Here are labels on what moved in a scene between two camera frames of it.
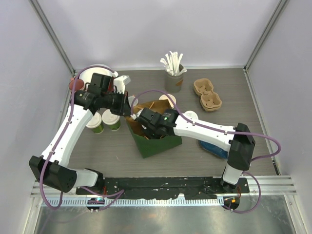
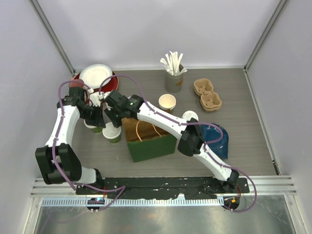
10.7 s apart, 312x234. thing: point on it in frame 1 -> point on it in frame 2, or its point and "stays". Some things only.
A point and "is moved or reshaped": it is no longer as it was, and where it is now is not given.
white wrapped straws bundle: x=172 y=64 stays
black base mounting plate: x=163 y=187 stays
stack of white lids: x=191 y=114 stays
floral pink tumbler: x=79 y=84 stays
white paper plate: x=87 y=74 stays
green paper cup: x=99 y=129 stays
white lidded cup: x=108 y=118 is moved or reshaped
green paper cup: x=116 y=126 is moved or reshaped
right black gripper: x=146 y=131 -> x=109 y=111
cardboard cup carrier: x=210 y=100 stays
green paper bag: x=147 y=147 is moved or reshaped
